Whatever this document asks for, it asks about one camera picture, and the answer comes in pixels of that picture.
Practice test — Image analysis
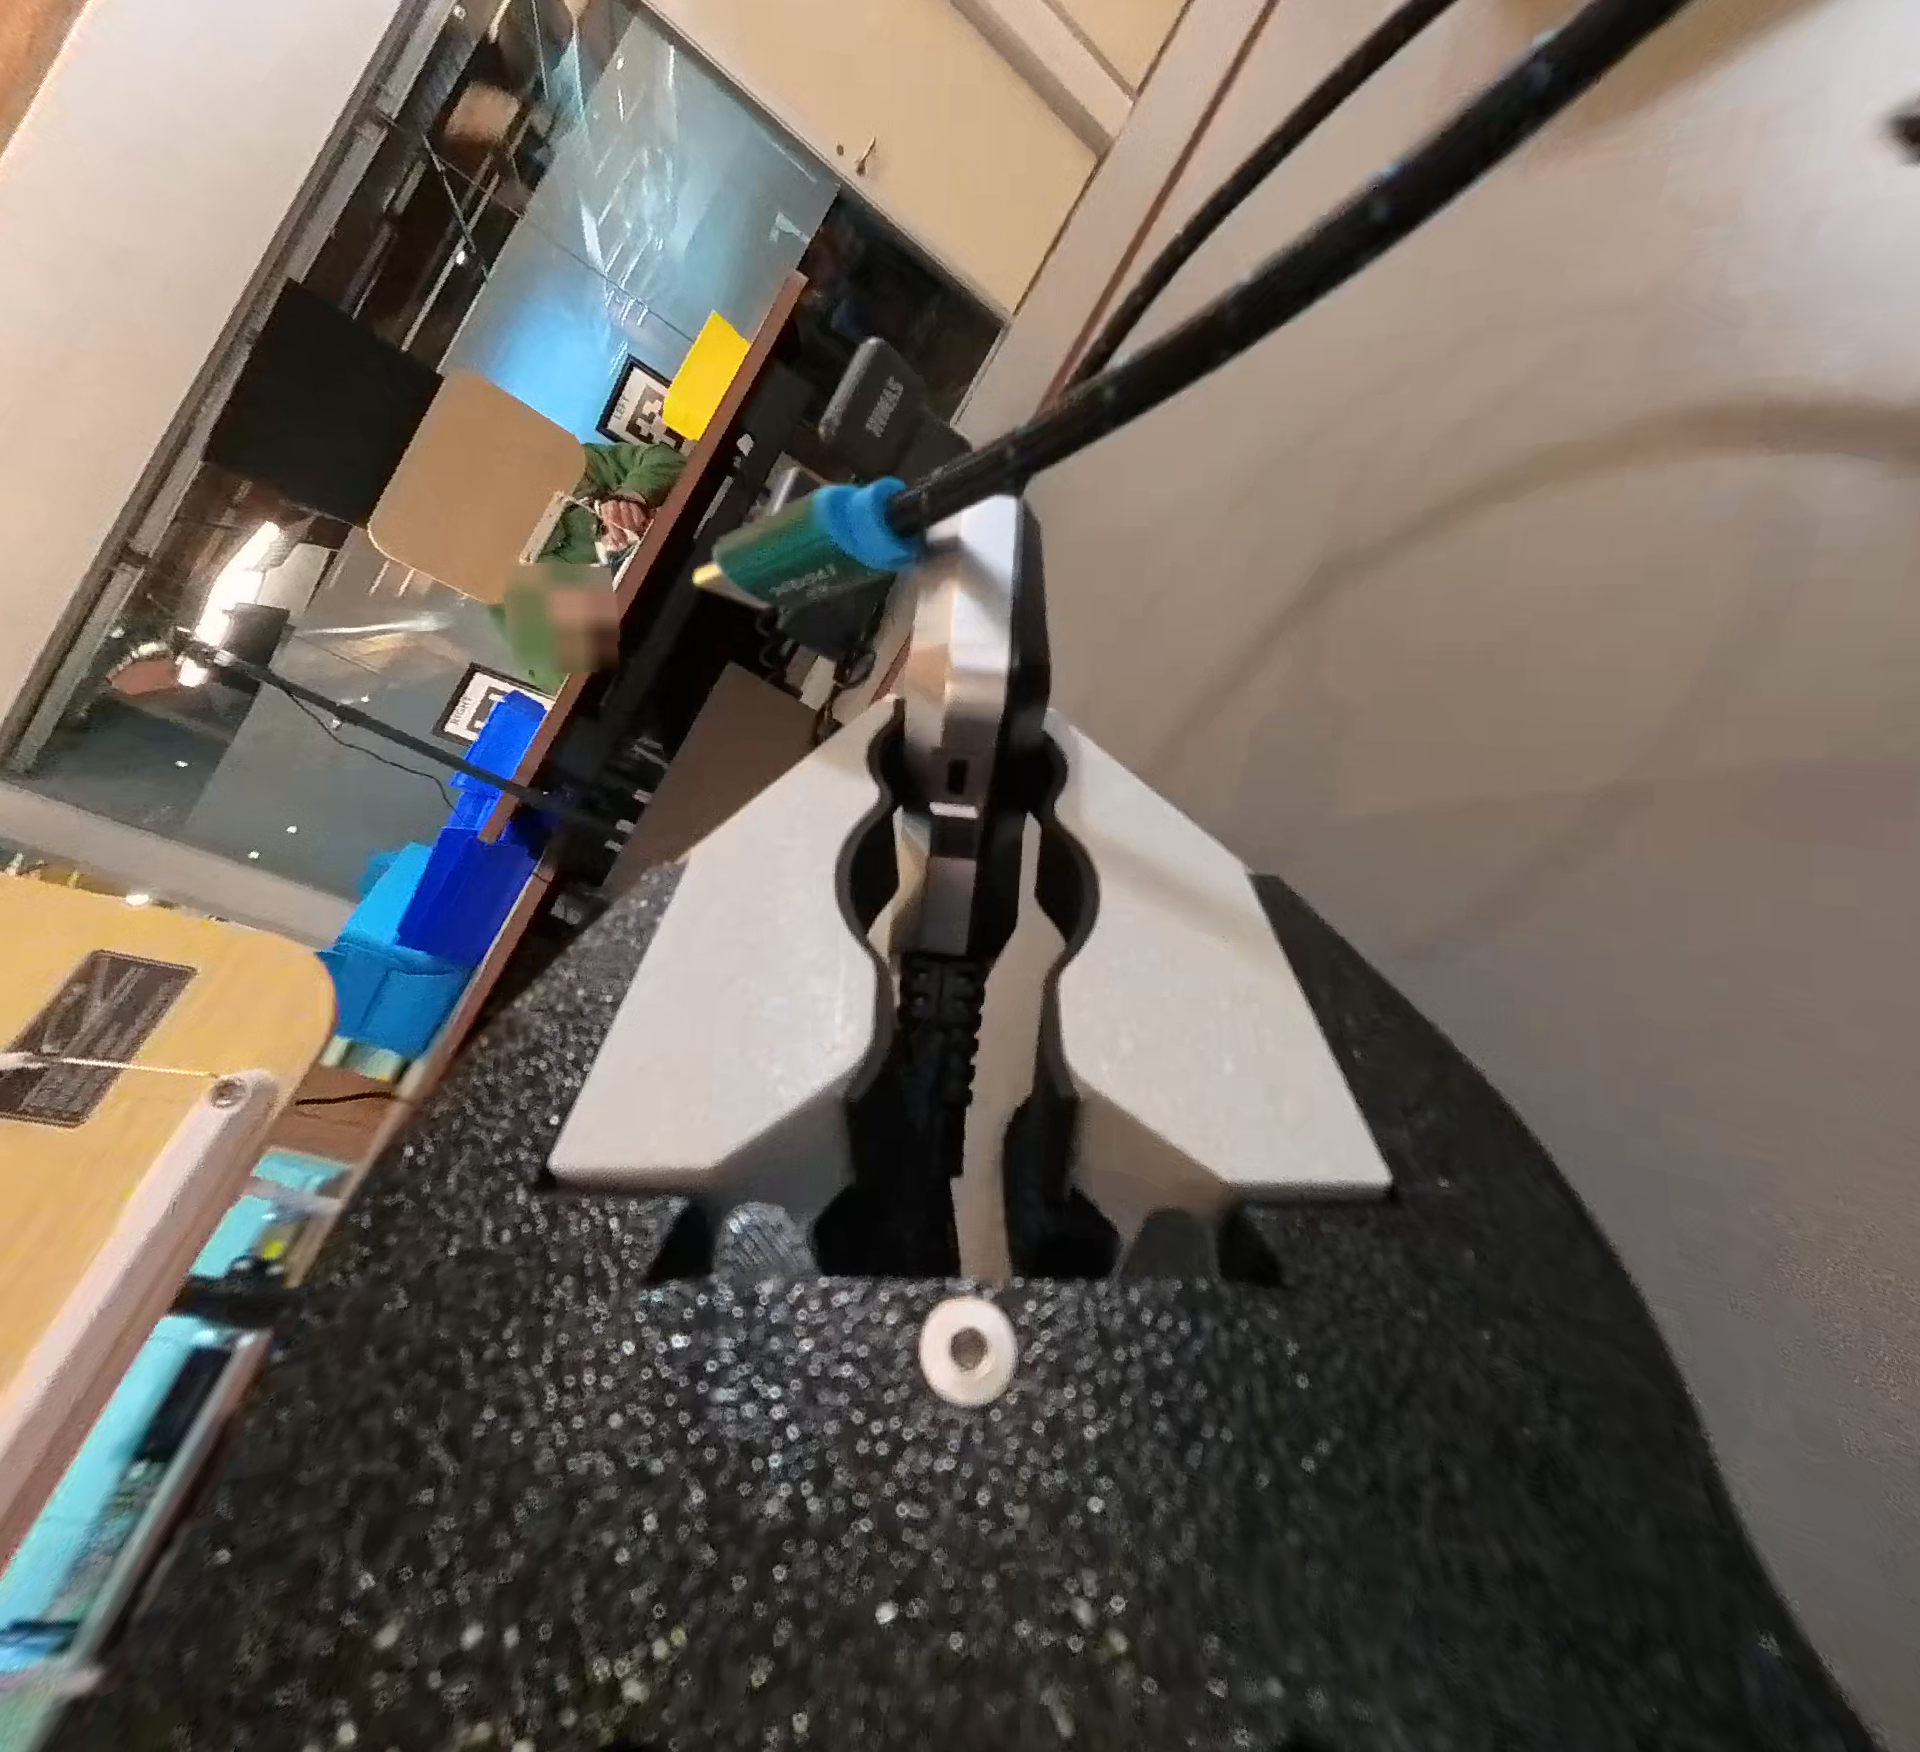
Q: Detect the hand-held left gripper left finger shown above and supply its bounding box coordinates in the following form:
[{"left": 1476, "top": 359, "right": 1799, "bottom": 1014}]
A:
[{"left": 544, "top": 700, "right": 919, "bottom": 1274}]

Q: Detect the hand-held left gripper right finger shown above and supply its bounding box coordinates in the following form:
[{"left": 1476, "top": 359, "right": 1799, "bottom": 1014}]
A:
[{"left": 995, "top": 706, "right": 1398, "bottom": 1280}]

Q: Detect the silver and black adapter hub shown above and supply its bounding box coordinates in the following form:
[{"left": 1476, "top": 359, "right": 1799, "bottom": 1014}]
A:
[{"left": 869, "top": 491, "right": 1056, "bottom": 968}]

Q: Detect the black hdmi cable green plug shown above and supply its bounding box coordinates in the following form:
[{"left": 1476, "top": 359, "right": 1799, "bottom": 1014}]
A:
[{"left": 693, "top": 0, "right": 1901, "bottom": 615}]

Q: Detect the blue plastic bin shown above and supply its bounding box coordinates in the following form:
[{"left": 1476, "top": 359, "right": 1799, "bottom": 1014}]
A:
[
  {"left": 449, "top": 691, "right": 553, "bottom": 835},
  {"left": 392, "top": 826, "right": 537, "bottom": 954}
]

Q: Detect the framed black white tag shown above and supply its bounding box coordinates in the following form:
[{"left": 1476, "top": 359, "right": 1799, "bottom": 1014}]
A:
[
  {"left": 431, "top": 662, "right": 550, "bottom": 752},
  {"left": 598, "top": 357, "right": 686, "bottom": 450}
]

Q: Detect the black light stand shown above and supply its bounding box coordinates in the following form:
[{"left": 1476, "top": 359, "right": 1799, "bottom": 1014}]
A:
[{"left": 161, "top": 624, "right": 605, "bottom": 835}]

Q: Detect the long wooden table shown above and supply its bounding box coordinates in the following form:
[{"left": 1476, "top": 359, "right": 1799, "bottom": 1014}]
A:
[{"left": 479, "top": 270, "right": 812, "bottom": 843}]

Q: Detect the black rounded case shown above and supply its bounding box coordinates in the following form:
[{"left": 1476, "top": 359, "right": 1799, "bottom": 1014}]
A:
[{"left": 817, "top": 338, "right": 970, "bottom": 484}]

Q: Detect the yellow plastic bin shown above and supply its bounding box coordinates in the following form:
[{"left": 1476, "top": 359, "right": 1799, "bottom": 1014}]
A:
[{"left": 659, "top": 313, "right": 756, "bottom": 437}]

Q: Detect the black cable blue collar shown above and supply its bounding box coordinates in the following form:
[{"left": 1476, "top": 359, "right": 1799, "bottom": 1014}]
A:
[{"left": 1050, "top": 0, "right": 1712, "bottom": 405}]

